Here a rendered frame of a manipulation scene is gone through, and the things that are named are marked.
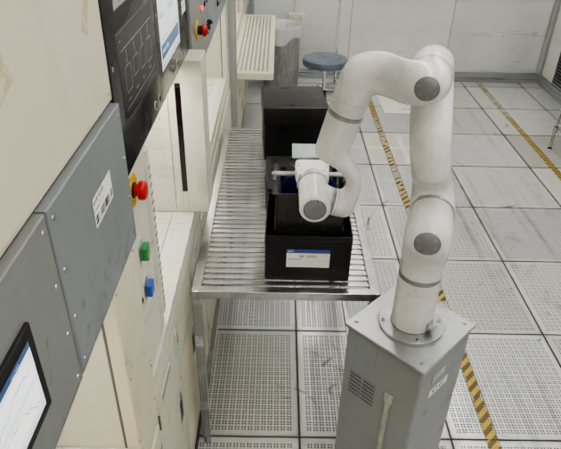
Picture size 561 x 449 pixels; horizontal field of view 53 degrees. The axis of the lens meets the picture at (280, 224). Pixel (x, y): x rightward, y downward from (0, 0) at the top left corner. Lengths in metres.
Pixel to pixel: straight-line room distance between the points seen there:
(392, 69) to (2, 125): 0.89
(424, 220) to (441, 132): 0.22
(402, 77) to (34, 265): 0.88
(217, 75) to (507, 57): 3.82
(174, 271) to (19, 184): 1.10
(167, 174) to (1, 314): 1.37
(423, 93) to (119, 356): 0.82
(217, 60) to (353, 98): 1.99
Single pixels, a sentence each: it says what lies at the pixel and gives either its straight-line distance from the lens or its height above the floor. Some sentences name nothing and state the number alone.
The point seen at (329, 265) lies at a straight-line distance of 1.83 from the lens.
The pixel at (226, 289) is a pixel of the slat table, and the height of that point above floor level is 0.76.
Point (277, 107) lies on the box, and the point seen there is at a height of 1.01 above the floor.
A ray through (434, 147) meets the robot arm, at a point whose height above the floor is 1.35.
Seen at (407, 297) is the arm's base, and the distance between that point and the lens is 1.63.
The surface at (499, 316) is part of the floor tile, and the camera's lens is 3.10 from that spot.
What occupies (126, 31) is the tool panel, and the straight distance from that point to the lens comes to 1.14.
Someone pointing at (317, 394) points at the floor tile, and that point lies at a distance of 2.53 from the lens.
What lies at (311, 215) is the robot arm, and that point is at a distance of 1.51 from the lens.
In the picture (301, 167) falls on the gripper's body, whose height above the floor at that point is 1.16.
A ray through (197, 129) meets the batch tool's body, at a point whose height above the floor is 1.18.
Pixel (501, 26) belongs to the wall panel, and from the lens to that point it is 6.35.
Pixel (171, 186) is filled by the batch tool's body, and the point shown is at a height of 0.97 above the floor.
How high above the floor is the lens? 1.92
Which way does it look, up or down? 33 degrees down
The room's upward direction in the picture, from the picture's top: 2 degrees clockwise
